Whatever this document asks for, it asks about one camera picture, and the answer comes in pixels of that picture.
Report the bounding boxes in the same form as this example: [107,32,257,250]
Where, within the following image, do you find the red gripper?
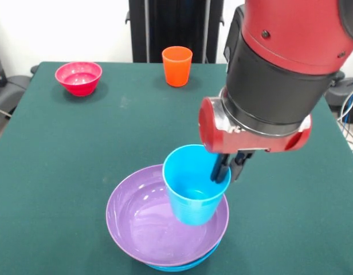
[197,88,313,184]

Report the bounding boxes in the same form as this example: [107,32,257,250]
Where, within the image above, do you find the blue cup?
[162,144,232,226]

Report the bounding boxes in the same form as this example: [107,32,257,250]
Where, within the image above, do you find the purple bowl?
[105,163,230,266]

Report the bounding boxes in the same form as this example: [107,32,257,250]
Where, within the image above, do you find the large blue bowl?
[146,239,223,273]

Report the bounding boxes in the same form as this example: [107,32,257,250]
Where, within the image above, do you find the orange cup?
[161,46,194,88]

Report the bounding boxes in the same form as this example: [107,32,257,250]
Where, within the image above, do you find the black equipment base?
[0,74,32,111]
[324,69,353,107]

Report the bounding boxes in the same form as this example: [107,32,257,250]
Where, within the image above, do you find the small pinkish red bowl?
[54,61,103,97]

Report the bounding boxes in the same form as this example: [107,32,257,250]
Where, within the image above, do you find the dark green tablecloth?
[0,61,353,275]

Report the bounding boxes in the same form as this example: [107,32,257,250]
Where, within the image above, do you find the blue and white cables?
[336,85,353,150]

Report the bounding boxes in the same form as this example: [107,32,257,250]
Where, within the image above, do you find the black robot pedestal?
[125,0,233,64]

